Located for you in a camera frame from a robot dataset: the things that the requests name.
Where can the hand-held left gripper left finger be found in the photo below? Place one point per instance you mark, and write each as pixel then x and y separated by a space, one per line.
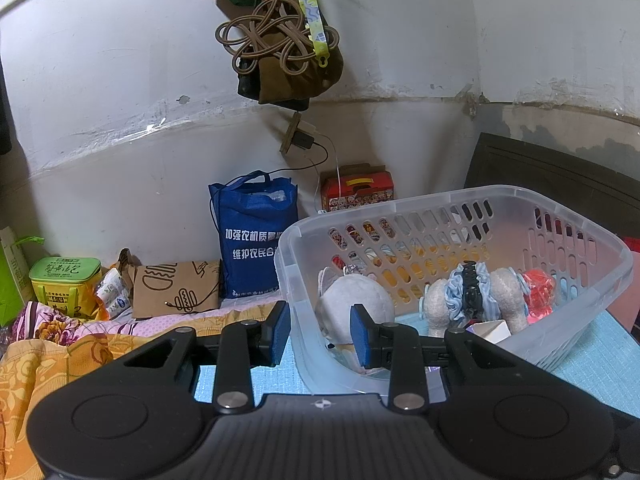
pixel 280 330

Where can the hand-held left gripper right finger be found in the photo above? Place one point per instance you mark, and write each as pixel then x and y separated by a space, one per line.
pixel 361 335

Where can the grey plush toy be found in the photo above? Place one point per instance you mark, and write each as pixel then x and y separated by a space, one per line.
pixel 350 300

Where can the small white box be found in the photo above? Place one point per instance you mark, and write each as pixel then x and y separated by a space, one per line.
pixel 492 332

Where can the red ball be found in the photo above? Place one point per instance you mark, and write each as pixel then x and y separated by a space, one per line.
pixel 540 295

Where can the clear plastic basket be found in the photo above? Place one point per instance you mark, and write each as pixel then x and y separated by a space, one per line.
pixel 590 280

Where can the blue tote bag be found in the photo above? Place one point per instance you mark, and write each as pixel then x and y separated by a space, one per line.
pixel 250 240

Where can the brown paper bag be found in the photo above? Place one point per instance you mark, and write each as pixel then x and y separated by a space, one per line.
pixel 170 290

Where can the pink floral bedsheet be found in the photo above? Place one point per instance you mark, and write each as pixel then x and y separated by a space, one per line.
pixel 150 327

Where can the red carton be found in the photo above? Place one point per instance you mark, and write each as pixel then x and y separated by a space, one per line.
pixel 360 187

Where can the white snack packets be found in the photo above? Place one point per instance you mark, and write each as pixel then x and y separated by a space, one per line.
pixel 112 295

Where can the black charger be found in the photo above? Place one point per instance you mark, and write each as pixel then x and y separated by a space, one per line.
pixel 303 141

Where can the wooden socket board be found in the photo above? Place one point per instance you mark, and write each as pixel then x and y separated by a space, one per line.
pixel 290 130

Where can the orange blanket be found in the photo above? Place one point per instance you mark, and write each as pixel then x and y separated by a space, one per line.
pixel 45 390

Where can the hanging brown bag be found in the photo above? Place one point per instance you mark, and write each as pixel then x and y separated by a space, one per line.
pixel 280 85

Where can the dark wooden headboard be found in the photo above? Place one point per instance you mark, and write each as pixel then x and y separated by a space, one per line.
pixel 550 175

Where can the pink cushion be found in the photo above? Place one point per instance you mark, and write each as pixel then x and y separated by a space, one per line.
pixel 627 305

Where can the green paper bag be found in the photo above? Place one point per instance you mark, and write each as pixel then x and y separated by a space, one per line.
pixel 12 280

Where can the red floral blanket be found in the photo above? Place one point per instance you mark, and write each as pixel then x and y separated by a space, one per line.
pixel 632 246

